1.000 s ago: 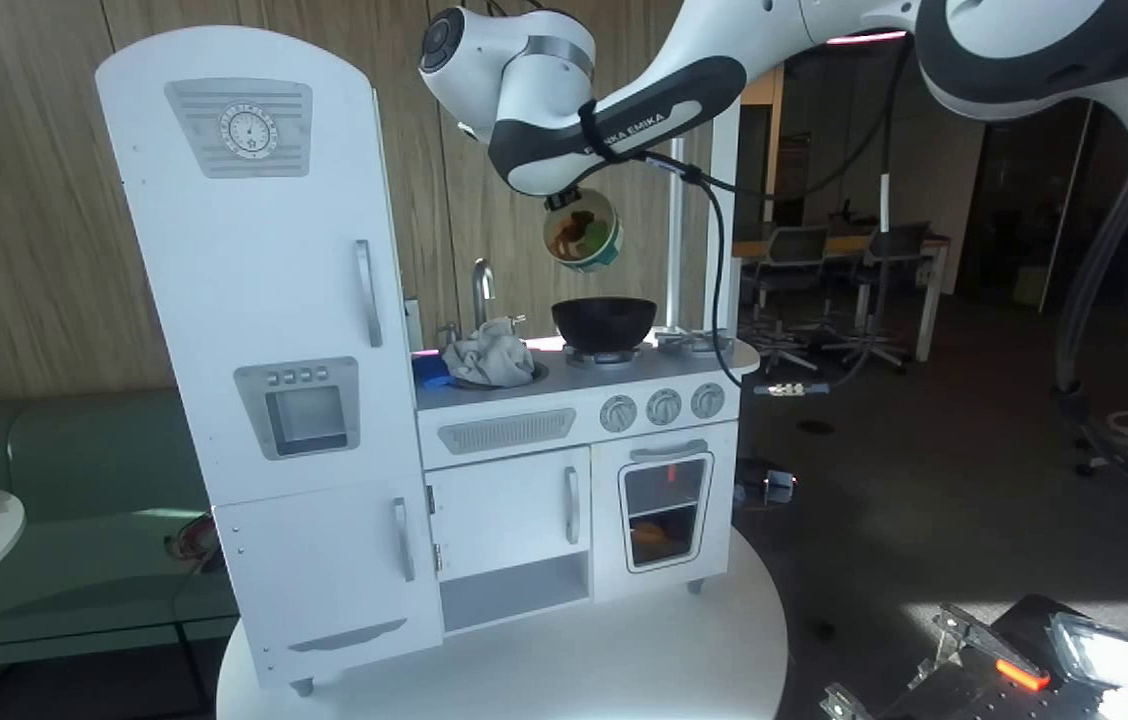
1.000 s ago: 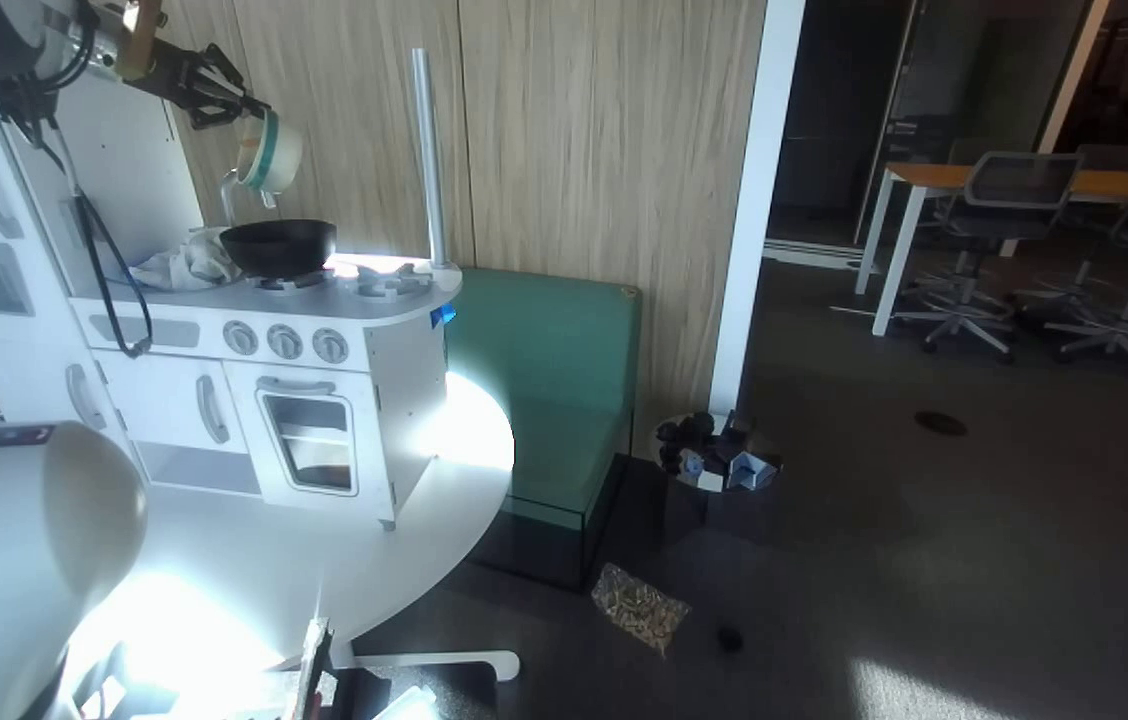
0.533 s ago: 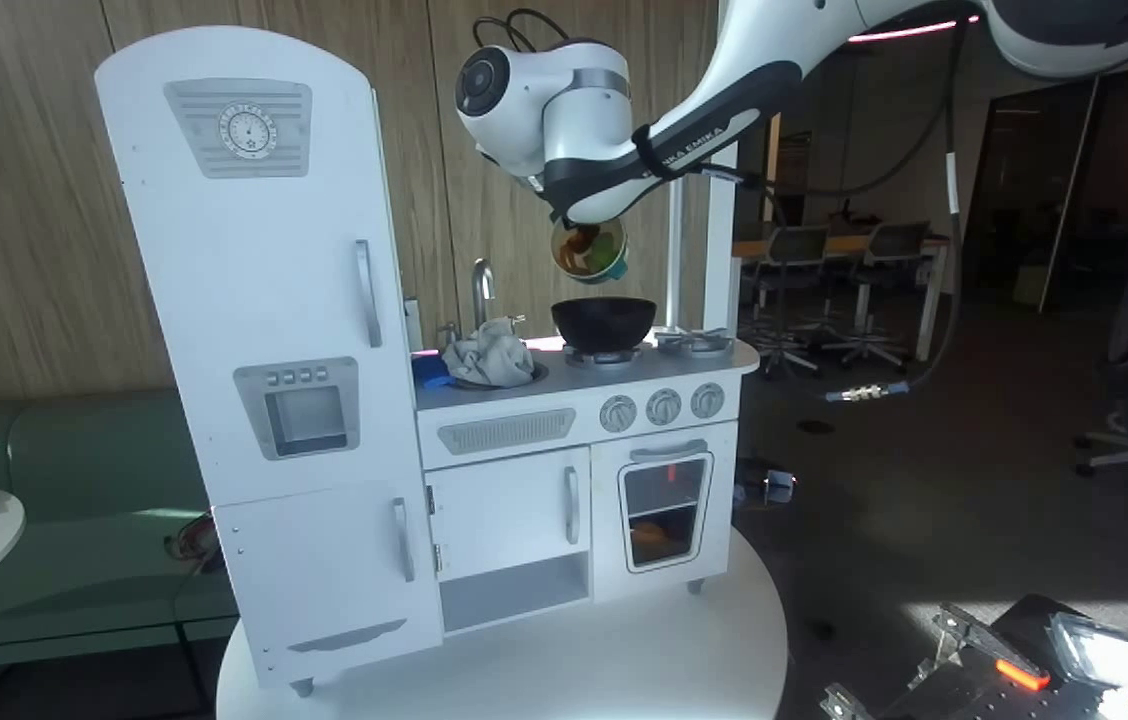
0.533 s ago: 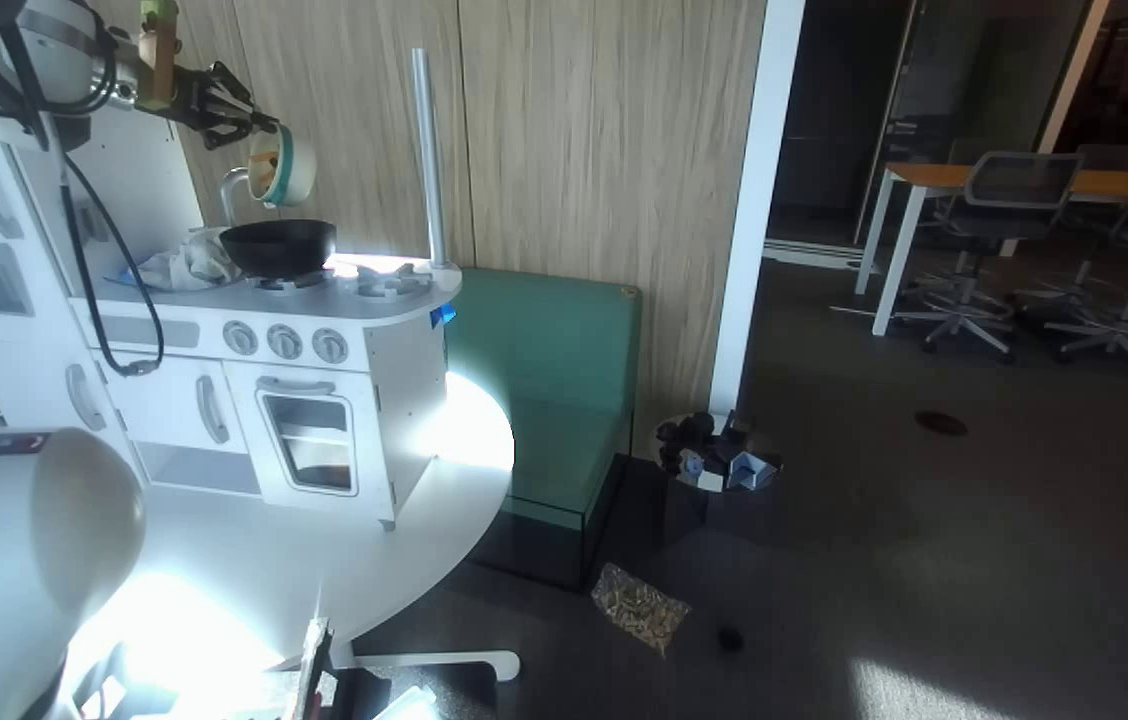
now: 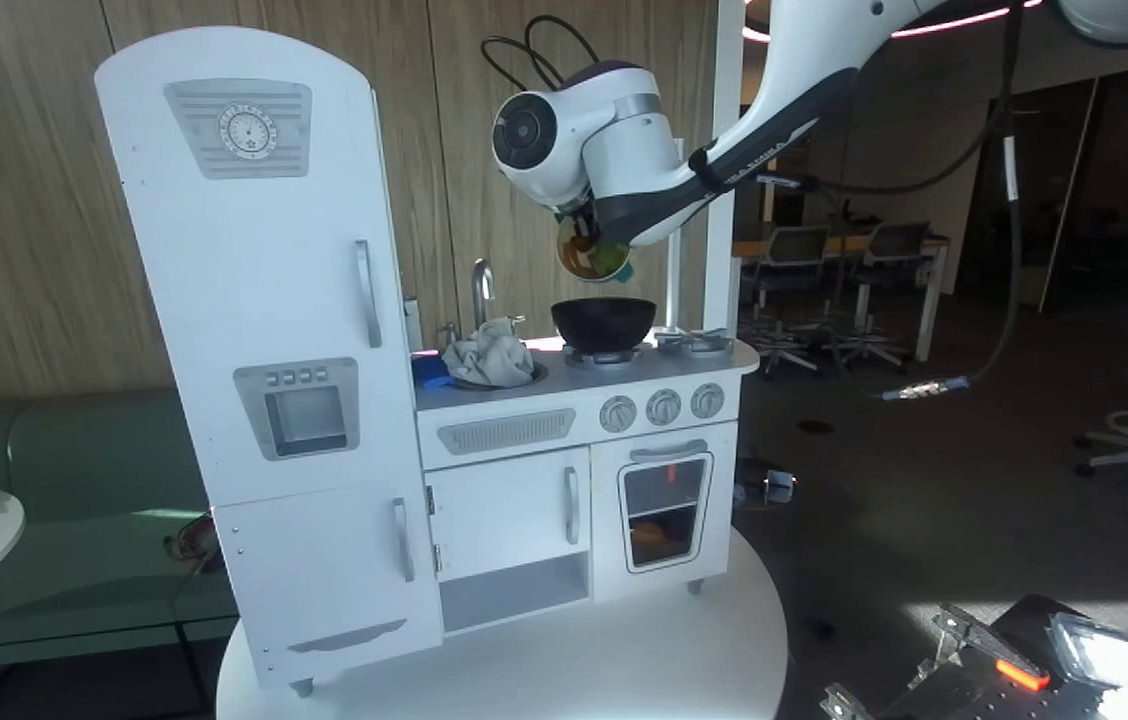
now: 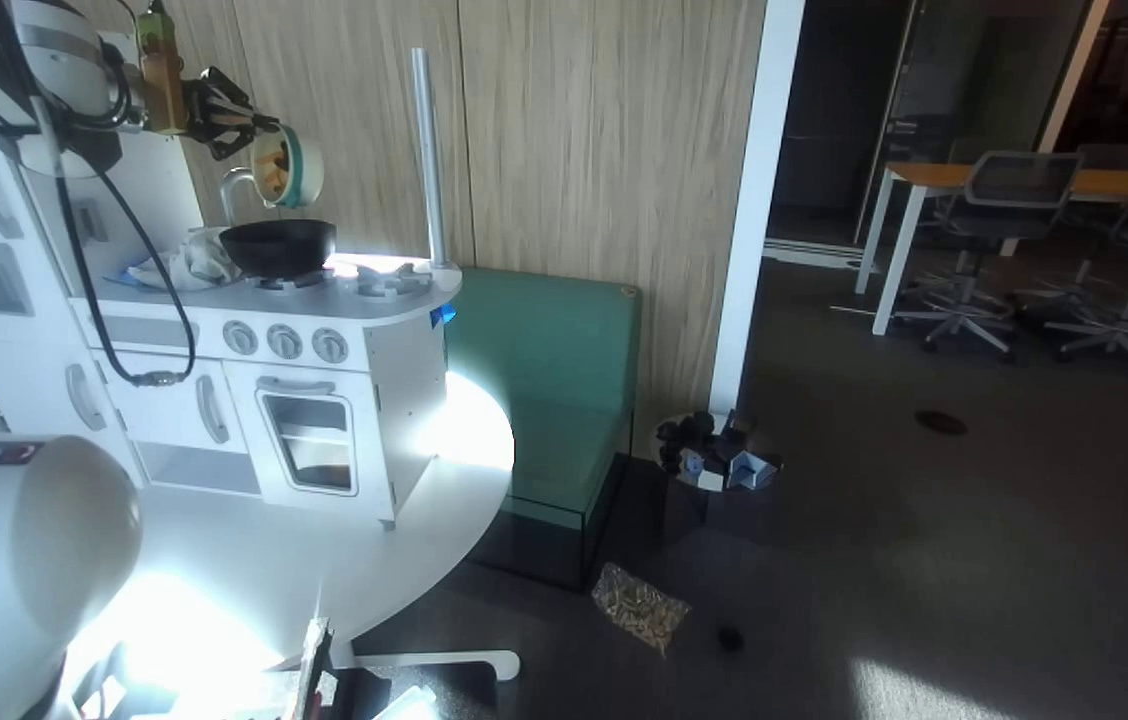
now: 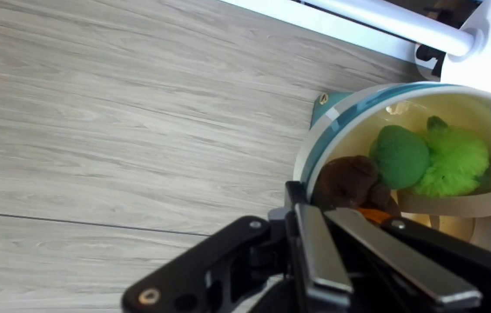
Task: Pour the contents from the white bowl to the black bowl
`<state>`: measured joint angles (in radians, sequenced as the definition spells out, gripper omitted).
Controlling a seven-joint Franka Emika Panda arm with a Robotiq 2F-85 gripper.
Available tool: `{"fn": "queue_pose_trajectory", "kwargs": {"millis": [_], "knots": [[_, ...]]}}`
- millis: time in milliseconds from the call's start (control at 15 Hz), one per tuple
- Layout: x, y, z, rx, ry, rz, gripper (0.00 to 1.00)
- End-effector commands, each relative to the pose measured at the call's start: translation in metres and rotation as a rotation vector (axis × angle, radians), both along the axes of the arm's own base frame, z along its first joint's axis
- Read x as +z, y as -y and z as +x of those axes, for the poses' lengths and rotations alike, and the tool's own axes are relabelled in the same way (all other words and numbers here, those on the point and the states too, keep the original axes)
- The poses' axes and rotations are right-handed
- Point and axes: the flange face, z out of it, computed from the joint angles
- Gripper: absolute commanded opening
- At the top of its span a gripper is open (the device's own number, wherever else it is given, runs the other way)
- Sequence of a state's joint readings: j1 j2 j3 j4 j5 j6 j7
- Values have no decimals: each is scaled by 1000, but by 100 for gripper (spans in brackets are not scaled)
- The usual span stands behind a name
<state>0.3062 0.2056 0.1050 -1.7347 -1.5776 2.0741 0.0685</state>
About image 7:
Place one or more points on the small orange toy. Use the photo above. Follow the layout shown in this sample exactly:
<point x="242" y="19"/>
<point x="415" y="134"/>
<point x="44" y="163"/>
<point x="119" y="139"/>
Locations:
<point x="375" y="216"/>

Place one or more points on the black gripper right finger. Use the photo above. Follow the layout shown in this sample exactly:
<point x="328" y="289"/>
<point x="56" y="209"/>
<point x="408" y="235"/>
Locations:
<point x="430" y="271"/>

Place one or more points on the lime green fuzzy toy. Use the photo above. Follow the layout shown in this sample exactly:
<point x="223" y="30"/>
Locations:
<point x="455" y="165"/>

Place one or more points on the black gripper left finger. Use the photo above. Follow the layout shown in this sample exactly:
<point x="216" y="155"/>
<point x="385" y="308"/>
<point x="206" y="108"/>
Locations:
<point x="228" y="271"/>

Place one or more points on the dark green toy ball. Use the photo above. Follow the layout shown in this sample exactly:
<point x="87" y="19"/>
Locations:
<point x="399" y="156"/>

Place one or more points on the brown plush toy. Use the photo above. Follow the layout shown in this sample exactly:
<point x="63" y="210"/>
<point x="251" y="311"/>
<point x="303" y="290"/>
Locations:
<point x="347" y="183"/>

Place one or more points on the thin white pole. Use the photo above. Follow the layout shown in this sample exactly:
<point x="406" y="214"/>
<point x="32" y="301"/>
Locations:
<point x="408" y="23"/>

